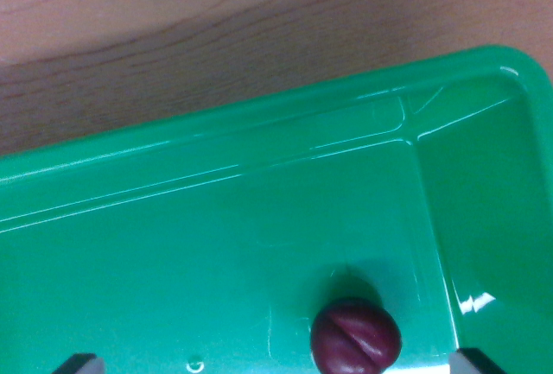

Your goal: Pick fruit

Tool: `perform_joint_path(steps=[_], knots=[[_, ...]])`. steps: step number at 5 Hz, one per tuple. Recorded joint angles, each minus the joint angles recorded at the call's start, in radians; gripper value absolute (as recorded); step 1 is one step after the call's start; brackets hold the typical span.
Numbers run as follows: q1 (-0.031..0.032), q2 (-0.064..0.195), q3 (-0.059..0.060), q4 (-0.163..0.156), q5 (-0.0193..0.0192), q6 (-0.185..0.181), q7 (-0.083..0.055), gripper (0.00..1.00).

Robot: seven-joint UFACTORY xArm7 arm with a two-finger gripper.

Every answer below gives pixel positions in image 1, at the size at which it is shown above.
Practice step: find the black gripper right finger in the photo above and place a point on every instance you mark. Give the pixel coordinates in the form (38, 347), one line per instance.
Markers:
(471, 363)

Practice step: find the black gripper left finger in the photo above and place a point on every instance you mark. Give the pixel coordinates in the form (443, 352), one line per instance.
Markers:
(80, 365)

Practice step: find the dark red plum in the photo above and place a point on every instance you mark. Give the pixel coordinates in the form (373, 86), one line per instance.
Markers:
(356, 337)

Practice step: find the green plastic bin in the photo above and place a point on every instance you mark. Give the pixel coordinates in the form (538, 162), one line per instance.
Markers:
(216, 240)

